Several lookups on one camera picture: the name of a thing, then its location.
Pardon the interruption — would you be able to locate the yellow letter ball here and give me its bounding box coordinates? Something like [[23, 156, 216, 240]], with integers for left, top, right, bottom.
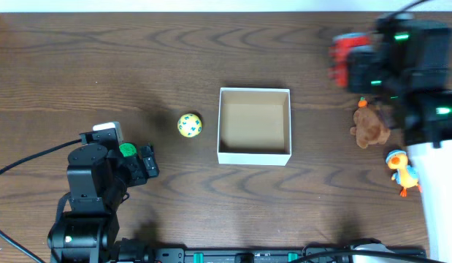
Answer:
[[177, 113, 202, 138]]

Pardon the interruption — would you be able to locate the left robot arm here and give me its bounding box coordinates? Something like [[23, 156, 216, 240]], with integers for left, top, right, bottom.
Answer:
[[47, 121, 160, 262]]

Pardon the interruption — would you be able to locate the green ribbed disc toy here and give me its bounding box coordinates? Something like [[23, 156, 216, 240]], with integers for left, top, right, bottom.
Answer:
[[119, 142, 137, 157]]

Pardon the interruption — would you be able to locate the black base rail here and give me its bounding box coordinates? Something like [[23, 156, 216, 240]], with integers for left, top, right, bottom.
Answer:
[[112, 239, 427, 263]]

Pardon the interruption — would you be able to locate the red toy car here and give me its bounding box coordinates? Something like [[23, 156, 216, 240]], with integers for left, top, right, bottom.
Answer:
[[329, 32, 370, 88]]

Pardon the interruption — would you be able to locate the white cardboard box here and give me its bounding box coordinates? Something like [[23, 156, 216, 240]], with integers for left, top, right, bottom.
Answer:
[[217, 87, 292, 166]]

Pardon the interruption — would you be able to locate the orange plush duck toy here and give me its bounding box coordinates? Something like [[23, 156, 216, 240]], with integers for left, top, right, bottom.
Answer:
[[386, 150, 422, 197]]

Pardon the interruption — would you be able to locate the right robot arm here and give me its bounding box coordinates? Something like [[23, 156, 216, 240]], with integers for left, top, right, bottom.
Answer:
[[347, 12, 452, 262]]

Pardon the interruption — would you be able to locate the brown plush bear toy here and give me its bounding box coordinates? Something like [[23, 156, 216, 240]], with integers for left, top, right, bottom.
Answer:
[[350, 97, 391, 149]]

